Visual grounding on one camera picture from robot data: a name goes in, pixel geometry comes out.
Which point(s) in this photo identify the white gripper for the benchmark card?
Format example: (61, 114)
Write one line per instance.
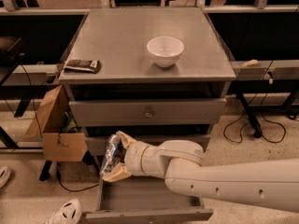
(134, 159)

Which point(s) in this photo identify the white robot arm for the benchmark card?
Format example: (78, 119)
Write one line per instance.
(270, 184)

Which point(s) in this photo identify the grey middle drawer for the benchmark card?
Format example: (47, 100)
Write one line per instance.
(97, 145)

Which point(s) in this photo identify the grey drawer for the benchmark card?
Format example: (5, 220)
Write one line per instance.
(144, 200)
(97, 145)
(147, 112)

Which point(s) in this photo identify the grey bottom drawer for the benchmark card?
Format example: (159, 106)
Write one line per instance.
(144, 200)

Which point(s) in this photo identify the white sneaker near drawer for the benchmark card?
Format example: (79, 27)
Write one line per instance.
(69, 213)

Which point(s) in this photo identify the grey drawer cabinet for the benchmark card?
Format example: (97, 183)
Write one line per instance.
(118, 38)

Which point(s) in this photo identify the grey top drawer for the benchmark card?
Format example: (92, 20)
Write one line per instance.
(147, 112)

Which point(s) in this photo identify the brown cardboard box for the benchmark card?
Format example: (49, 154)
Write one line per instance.
(48, 127)

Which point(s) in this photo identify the dark snack bar packet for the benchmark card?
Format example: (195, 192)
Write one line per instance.
(90, 66)

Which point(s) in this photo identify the white ceramic bowl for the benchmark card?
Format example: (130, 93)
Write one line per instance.
(165, 50)

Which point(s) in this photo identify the white sneaker at left edge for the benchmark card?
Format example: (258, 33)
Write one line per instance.
(4, 175)

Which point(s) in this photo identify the black table leg right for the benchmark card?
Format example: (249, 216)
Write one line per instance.
(258, 133)

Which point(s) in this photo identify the yellow foam scrap on rail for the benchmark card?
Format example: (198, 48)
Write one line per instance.
(250, 63)

